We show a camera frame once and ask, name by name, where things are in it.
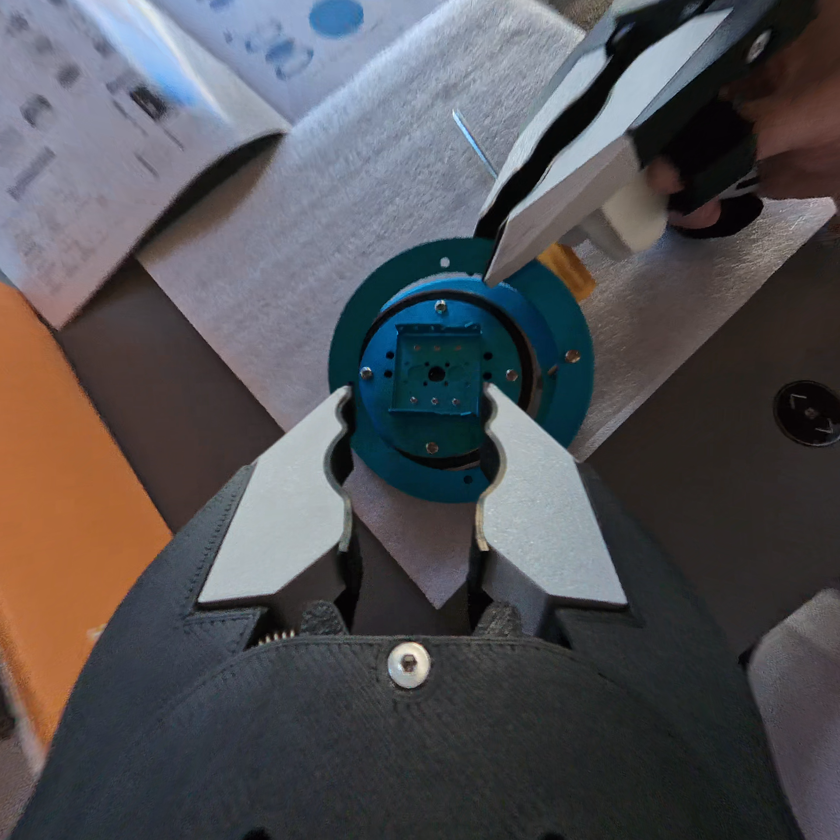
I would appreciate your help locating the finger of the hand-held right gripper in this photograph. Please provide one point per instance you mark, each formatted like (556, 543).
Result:
(564, 98)
(656, 85)

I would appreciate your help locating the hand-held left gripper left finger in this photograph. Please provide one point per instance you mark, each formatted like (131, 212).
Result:
(275, 525)

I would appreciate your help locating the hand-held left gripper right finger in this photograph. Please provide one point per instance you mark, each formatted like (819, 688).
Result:
(551, 525)

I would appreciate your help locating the blue round metal base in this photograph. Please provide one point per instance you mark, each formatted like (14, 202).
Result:
(564, 407)

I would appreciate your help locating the grey desk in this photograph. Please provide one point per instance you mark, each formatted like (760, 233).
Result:
(722, 492)

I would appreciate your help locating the black round desk grommet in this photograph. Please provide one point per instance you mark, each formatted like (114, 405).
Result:
(808, 413)

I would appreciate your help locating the person's right hand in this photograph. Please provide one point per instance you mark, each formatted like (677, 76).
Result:
(800, 118)

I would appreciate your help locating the white foam sheet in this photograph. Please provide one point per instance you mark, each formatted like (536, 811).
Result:
(361, 164)

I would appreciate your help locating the orange kit box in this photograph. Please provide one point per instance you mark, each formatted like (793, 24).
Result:
(65, 459)

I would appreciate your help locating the person's white hoodie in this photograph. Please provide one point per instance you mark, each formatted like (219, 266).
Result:
(800, 722)

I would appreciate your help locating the open instruction booklet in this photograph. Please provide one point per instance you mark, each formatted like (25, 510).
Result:
(98, 131)

